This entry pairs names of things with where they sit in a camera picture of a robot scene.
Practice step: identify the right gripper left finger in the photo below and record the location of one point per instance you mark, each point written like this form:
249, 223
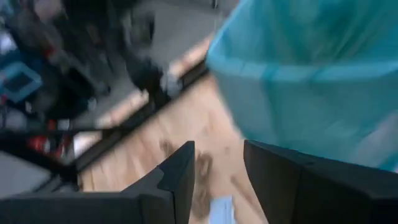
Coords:
149, 205

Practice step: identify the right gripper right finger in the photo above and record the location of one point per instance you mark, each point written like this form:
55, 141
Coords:
311, 193

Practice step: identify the white plastic wrapper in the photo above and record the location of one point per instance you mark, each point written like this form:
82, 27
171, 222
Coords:
221, 211

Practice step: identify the teal plastic trash bag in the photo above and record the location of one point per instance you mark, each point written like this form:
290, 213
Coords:
311, 77

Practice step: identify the black table frame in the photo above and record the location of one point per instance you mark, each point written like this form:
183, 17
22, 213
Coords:
130, 132

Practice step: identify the tablet screen with pale frame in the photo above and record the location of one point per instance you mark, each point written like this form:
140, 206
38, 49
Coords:
18, 82

